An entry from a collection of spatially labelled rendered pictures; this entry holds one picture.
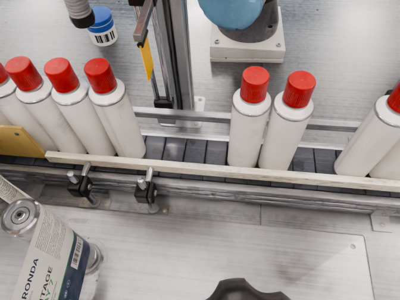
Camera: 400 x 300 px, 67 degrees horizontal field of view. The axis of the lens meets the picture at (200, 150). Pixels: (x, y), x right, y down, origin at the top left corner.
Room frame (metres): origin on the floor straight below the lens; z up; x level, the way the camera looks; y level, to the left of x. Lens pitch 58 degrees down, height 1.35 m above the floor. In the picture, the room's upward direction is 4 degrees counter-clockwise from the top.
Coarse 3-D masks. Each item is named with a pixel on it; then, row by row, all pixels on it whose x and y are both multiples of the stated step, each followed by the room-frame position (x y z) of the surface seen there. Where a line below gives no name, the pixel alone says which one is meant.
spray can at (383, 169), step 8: (392, 152) 0.22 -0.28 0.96; (384, 160) 0.22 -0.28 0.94; (392, 160) 0.21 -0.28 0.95; (376, 168) 0.22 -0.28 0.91; (384, 168) 0.21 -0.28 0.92; (392, 168) 0.21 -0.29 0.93; (368, 176) 0.22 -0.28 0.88; (376, 176) 0.21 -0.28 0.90; (384, 176) 0.21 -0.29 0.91; (392, 176) 0.20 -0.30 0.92
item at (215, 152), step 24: (168, 144) 0.31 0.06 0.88; (192, 144) 0.31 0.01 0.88; (216, 144) 0.30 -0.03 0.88; (72, 168) 0.27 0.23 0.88; (96, 168) 0.27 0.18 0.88; (120, 168) 0.27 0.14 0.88; (288, 168) 0.25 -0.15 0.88; (312, 168) 0.24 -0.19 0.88; (336, 192) 0.20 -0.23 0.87; (360, 192) 0.19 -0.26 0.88; (384, 192) 0.19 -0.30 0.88
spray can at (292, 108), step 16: (288, 80) 0.26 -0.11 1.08; (304, 80) 0.25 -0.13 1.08; (288, 96) 0.25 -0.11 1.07; (304, 96) 0.24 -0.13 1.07; (272, 112) 0.25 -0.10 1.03; (288, 112) 0.24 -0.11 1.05; (304, 112) 0.24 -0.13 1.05; (272, 128) 0.24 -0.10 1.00; (288, 128) 0.23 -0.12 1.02; (304, 128) 0.24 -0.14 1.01; (272, 144) 0.24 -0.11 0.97; (288, 144) 0.23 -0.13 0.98; (272, 160) 0.23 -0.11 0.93; (288, 160) 0.23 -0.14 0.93
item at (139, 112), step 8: (136, 112) 0.32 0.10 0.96; (144, 112) 0.32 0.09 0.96; (152, 112) 0.32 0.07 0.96; (160, 112) 0.32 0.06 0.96; (168, 112) 0.32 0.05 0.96; (176, 112) 0.32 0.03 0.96; (184, 112) 0.32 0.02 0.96; (192, 112) 0.32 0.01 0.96; (200, 112) 0.31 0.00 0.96; (208, 112) 0.31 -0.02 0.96; (216, 112) 0.31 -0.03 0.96; (224, 112) 0.31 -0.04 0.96; (192, 120) 0.31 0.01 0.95; (200, 120) 0.31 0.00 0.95; (208, 120) 0.30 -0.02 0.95; (216, 120) 0.30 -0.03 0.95; (224, 120) 0.30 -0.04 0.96; (312, 120) 0.28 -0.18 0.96; (320, 120) 0.28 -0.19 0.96; (328, 120) 0.28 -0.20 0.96; (336, 120) 0.28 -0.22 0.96; (312, 128) 0.28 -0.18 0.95; (320, 128) 0.27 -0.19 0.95; (328, 128) 0.27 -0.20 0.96; (336, 128) 0.27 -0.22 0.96; (344, 128) 0.27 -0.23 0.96; (352, 128) 0.27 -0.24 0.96
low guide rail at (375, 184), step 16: (48, 160) 0.28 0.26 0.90; (64, 160) 0.27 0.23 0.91; (80, 160) 0.27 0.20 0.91; (96, 160) 0.27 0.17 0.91; (112, 160) 0.26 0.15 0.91; (128, 160) 0.26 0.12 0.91; (144, 160) 0.26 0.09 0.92; (160, 160) 0.26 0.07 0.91; (224, 176) 0.23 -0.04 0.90; (240, 176) 0.22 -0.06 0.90; (256, 176) 0.22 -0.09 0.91; (272, 176) 0.22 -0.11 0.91; (288, 176) 0.21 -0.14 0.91; (304, 176) 0.21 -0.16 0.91; (320, 176) 0.21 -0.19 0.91; (336, 176) 0.21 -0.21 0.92; (352, 176) 0.21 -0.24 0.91
